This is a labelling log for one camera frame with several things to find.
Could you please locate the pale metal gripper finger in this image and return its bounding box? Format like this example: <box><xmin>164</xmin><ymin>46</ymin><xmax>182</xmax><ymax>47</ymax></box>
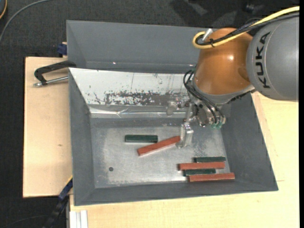
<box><xmin>182</xmin><ymin>125</ymin><xmax>194</xmax><ymax>148</ymax></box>
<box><xmin>175</xmin><ymin>123</ymin><xmax>188</xmax><ymax>150</ymax></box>

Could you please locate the red-brown flat block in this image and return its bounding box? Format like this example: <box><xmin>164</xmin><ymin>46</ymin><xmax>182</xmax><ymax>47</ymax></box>
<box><xmin>137</xmin><ymin>135</ymin><xmax>181</xmax><ymax>157</ymax></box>
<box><xmin>187</xmin><ymin>172</ymin><xmax>236</xmax><ymax>183</ymax></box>
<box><xmin>177</xmin><ymin>161</ymin><xmax>226</xmax><ymax>171</ymax></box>

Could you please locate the dark green flat block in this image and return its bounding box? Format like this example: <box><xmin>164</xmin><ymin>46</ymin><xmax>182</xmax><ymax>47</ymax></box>
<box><xmin>124</xmin><ymin>134</ymin><xmax>159</xmax><ymax>143</ymax></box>
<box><xmin>182</xmin><ymin>168</ymin><xmax>217</xmax><ymax>177</ymax></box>
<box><xmin>193</xmin><ymin>156</ymin><xmax>227</xmax><ymax>163</ymax></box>

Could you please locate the grey metal bin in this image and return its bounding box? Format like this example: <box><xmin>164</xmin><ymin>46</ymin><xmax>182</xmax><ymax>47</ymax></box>
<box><xmin>66</xmin><ymin>19</ymin><xmax>279</xmax><ymax>206</ymax></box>

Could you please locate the pale wood flat board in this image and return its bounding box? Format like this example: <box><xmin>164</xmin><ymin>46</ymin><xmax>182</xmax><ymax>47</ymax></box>
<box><xmin>23</xmin><ymin>57</ymin><xmax>73</xmax><ymax>198</ymax></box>

